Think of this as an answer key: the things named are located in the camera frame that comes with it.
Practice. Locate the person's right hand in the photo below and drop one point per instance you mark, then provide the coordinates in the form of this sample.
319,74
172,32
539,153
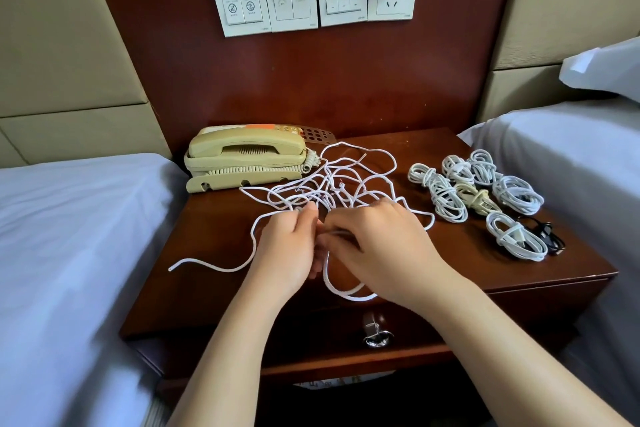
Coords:
385,251

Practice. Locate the person's left hand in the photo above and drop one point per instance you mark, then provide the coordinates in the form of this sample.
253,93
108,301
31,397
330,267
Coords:
285,257

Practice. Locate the dark wooden drawer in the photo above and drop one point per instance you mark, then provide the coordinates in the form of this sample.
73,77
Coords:
310,342

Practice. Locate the person's left forearm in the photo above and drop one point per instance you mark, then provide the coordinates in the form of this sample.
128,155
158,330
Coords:
225,367

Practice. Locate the person's right forearm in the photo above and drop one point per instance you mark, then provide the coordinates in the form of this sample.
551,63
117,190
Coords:
525,357

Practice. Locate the wooden nightstand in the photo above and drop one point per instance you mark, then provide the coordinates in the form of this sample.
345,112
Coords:
190,297

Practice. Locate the white crumpled bag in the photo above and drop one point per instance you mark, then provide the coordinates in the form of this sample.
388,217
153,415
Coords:
345,380

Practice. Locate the right bed white sheet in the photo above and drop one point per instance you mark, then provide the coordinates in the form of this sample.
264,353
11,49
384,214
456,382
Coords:
590,191

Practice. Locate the bed white sheet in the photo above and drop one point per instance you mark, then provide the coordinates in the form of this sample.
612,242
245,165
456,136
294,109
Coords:
70,272
590,191

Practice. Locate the left bed white sheet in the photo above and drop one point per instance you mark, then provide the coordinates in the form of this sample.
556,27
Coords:
70,272

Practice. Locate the white pillow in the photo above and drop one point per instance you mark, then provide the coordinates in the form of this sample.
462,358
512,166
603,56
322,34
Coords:
610,71

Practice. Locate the beige padded headboard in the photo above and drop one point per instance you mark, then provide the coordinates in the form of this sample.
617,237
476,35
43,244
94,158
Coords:
570,1
60,31

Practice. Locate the dark wooden wall panel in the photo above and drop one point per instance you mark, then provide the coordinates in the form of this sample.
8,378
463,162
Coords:
310,81

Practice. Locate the white two-button wall switch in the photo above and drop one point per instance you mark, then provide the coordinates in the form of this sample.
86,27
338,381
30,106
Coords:
241,6

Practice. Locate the white double rocker wall switch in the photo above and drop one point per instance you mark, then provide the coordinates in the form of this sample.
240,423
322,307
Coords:
291,1

